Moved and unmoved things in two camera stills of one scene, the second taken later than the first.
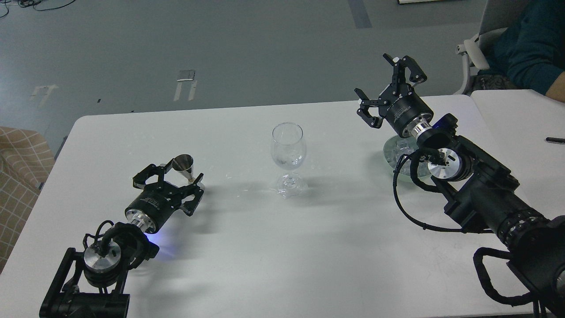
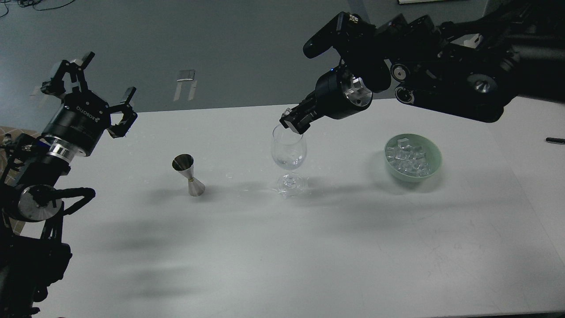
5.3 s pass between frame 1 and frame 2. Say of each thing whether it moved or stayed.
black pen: stayed
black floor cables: stayed
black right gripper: moved
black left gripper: moved
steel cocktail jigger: stayed
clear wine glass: stayed
